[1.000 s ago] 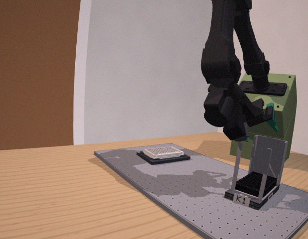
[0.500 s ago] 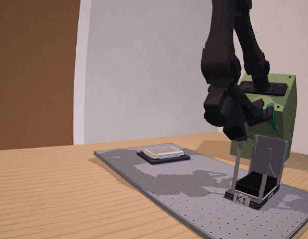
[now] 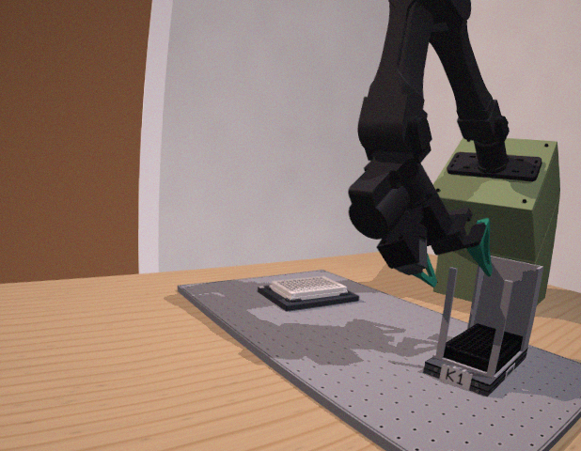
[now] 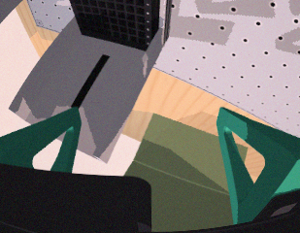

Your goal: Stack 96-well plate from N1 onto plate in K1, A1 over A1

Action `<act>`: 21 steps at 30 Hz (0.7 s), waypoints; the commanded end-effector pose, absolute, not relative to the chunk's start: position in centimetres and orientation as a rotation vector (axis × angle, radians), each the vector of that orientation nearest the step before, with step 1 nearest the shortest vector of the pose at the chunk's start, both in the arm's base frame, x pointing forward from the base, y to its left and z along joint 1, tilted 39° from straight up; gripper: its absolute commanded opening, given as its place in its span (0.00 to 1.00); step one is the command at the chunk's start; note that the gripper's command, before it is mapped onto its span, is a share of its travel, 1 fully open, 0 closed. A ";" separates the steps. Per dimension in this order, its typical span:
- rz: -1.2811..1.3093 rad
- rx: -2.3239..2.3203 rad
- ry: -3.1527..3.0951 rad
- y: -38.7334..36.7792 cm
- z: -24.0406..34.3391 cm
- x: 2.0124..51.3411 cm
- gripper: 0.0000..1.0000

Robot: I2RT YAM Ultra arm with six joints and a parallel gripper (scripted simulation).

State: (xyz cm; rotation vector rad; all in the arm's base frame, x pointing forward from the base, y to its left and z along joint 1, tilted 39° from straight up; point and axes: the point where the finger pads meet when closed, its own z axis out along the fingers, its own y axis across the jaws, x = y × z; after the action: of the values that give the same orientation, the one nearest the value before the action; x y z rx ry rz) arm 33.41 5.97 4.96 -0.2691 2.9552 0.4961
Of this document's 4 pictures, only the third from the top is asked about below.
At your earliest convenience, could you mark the white well plate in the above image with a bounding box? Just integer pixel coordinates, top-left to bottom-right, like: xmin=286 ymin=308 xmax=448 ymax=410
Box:
xmin=269 ymin=276 xmax=348 ymax=300

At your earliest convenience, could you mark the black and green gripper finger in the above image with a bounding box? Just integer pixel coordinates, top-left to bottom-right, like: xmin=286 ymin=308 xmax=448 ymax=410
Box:
xmin=466 ymin=218 xmax=493 ymax=277
xmin=412 ymin=253 xmax=437 ymax=288

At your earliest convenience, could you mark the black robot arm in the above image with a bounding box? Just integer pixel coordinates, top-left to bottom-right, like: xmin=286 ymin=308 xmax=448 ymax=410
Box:
xmin=348 ymin=0 xmax=542 ymax=275

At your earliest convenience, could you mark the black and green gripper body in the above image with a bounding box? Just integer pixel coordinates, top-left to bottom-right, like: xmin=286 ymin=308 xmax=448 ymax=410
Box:
xmin=427 ymin=207 xmax=486 ymax=255

